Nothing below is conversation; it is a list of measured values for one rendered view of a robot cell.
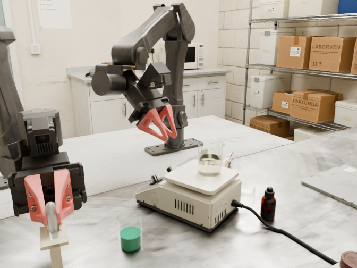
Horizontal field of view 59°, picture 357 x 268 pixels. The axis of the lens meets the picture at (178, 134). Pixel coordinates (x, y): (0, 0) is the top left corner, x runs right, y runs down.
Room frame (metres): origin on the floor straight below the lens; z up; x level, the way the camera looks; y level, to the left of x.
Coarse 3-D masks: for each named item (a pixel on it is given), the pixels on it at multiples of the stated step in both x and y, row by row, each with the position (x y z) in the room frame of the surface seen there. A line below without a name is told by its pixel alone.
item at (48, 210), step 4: (48, 204) 0.34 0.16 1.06; (48, 208) 0.34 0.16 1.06; (48, 212) 0.34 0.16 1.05; (48, 216) 0.34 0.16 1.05; (52, 216) 0.34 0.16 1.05; (48, 220) 0.34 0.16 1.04; (48, 224) 0.34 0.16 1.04; (52, 224) 0.34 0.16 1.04; (48, 228) 0.34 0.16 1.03; (52, 228) 0.34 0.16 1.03; (52, 232) 0.34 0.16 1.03
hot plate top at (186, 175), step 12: (180, 168) 0.63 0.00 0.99; (192, 168) 0.63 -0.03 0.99; (228, 168) 0.63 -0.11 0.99; (168, 180) 0.58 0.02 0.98; (180, 180) 0.57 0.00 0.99; (192, 180) 0.57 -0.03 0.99; (204, 180) 0.57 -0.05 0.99; (216, 180) 0.57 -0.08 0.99; (228, 180) 0.57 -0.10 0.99; (204, 192) 0.53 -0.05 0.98; (216, 192) 0.53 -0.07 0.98
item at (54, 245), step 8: (64, 224) 0.36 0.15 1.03; (40, 232) 0.34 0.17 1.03; (48, 232) 0.34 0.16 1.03; (64, 232) 0.34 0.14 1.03; (40, 240) 0.32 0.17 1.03; (48, 240) 0.32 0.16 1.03; (56, 240) 0.32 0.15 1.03; (64, 240) 0.32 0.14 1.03; (40, 248) 0.31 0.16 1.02; (48, 248) 0.31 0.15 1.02; (56, 248) 0.32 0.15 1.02; (56, 256) 0.31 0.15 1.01; (56, 264) 0.31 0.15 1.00
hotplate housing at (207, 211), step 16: (144, 192) 0.61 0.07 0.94; (160, 192) 0.58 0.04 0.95; (176, 192) 0.56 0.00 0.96; (192, 192) 0.55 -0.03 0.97; (224, 192) 0.56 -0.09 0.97; (240, 192) 0.61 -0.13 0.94; (160, 208) 0.58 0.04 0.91; (176, 208) 0.56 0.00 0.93; (192, 208) 0.54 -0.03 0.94; (208, 208) 0.51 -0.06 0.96; (224, 208) 0.55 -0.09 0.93; (192, 224) 0.54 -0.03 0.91; (208, 224) 0.51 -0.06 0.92
